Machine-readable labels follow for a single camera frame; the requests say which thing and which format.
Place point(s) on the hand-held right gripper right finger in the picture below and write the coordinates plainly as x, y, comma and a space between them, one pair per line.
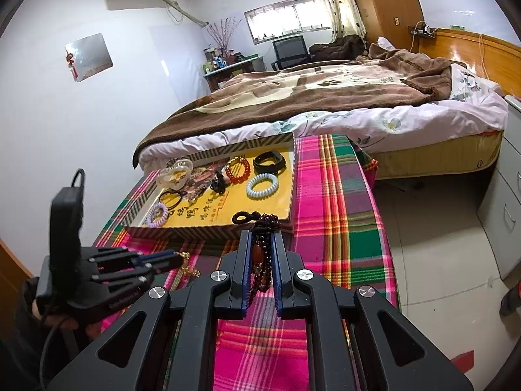
279, 269

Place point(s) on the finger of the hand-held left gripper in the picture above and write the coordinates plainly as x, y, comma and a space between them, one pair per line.
163, 256
142, 271

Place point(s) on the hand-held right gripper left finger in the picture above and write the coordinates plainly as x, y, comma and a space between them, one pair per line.
246, 260

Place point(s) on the yellow box with striped sides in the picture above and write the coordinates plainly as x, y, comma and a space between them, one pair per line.
228, 207

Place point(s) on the person's left forearm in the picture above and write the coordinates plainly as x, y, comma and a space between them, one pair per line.
24, 346

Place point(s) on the person's left hand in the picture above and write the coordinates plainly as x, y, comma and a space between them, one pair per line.
38, 308

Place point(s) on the wooden board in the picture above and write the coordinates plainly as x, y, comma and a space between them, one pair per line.
14, 264

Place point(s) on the pink green plaid cloth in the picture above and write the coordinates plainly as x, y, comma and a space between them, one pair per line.
333, 220

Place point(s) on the clear plastic hair claw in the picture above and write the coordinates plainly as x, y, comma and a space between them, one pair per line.
167, 181

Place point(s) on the black hair clip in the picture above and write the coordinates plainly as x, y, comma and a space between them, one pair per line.
219, 183

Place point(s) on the black wristband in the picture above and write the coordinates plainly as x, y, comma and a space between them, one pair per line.
264, 167

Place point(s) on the red hanging ornament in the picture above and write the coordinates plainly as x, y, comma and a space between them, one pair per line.
71, 65

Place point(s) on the brown blanket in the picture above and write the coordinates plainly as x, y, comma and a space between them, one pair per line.
285, 97

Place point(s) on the white desk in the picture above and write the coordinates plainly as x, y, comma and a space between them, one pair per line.
240, 69

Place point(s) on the brown blanket bed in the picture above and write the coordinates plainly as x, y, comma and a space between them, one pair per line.
407, 126

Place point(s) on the beige mattress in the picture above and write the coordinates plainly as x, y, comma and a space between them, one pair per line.
439, 157

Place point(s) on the cluster of bottles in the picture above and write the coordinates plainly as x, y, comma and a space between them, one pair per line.
215, 63

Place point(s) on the red object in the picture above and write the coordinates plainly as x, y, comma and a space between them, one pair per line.
464, 360

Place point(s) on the black office chair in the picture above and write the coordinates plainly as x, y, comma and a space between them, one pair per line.
289, 49

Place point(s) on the dried flower branches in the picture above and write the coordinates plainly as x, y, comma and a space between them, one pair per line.
222, 34

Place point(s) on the dark cloth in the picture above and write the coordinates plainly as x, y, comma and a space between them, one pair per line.
338, 49

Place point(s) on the grey nightstand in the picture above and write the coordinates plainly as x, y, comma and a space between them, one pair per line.
500, 195

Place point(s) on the dark object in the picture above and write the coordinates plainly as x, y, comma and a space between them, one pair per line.
512, 301

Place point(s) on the air conditioner pipe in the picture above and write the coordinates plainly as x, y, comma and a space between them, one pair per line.
187, 14

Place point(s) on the window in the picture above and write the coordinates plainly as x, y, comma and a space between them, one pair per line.
285, 18

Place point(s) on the floral pillow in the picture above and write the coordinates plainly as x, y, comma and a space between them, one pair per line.
472, 83

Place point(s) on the patterned curtain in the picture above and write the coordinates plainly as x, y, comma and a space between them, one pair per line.
338, 4

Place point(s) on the power strip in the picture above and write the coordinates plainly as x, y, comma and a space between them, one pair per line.
421, 29

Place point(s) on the wooden wardrobe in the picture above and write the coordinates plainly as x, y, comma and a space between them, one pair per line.
386, 0

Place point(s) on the wooden headboard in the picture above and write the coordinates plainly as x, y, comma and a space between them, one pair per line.
488, 57

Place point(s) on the wall mirror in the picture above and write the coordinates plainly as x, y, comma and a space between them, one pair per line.
91, 57

